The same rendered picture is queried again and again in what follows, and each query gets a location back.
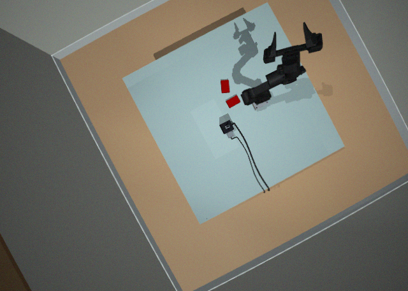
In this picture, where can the red flat block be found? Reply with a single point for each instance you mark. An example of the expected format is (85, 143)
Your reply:
(233, 101)
(225, 87)

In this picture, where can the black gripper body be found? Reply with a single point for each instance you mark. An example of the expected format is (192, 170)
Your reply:
(292, 51)

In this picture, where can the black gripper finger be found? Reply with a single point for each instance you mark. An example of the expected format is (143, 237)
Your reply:
(272, 48)
(309, 36)

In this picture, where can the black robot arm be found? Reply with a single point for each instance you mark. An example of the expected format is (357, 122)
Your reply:
(286, 73)

